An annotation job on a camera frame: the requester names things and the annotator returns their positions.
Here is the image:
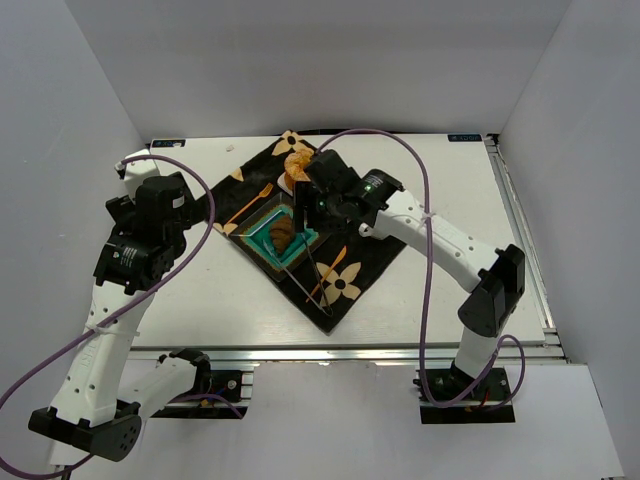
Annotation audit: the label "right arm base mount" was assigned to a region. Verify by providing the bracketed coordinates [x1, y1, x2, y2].
[413, 368, 516, 425]

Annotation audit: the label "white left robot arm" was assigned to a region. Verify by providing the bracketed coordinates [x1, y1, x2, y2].
[29, 173, 211, 462]

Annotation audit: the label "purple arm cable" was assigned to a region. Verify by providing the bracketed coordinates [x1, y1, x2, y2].
[314, 128, 525, 409]
[0, 154, 217, 473]

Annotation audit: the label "teal square plate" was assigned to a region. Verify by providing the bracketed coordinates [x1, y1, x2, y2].
[229, 193, 329, 282]

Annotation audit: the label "orange plastic knife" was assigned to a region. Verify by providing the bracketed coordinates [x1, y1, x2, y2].
[310, 246, 348, 298]

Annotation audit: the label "white rectangular tray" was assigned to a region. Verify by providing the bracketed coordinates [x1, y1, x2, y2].
[277, 172, 295, 196]

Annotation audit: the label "large sugared round bread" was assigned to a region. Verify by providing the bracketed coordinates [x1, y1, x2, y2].
[284, 150, 313, 182]

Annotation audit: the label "metal tongs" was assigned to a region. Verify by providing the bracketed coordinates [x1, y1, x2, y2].
[263, 213, 333, 318]

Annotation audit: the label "brown chocolate croissant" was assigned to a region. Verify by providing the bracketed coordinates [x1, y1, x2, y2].
[269, 214, 296, 255]

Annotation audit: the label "black floral placemat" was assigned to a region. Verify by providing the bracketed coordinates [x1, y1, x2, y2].
[211, 130, 404, 333]

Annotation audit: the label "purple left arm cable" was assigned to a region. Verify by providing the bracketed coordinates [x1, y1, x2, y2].
[0, 154, 217, 473]

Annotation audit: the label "orange plastic fork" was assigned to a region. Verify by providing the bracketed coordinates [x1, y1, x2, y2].
[227, 183, 274, 224]

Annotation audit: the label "aluminium table frame rail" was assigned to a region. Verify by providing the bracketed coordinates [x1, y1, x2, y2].
[483, 133, 569, 363]

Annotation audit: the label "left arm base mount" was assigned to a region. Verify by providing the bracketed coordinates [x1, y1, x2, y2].
[152, 349, 250, 420]

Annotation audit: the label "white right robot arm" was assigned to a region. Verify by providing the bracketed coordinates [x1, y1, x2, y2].
[294, 150, 525, 385]

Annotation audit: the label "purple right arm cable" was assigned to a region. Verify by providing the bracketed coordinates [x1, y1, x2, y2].
[314, 128, 525, 409]

